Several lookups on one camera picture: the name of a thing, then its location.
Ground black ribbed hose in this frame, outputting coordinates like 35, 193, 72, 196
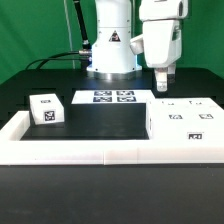
73, 0, 92, 51

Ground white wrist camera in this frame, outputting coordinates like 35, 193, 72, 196
130, 35, 144, 55

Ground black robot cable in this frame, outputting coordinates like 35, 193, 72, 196
25, 50, 93, 71

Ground white cabinet top block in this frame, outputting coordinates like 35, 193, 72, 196
29, 94, 64, 125

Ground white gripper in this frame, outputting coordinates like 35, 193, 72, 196
139, 0, 188, 92

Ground white U-shaped fence frame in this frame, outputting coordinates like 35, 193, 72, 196
0, 111, 224, 165

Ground white marker base plate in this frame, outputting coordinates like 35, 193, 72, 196
72, 90, 155, 104

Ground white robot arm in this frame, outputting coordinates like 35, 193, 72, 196
88, 0, 188, 92

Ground white cabinet body box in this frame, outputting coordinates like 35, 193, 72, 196
146, 98, 224, 141

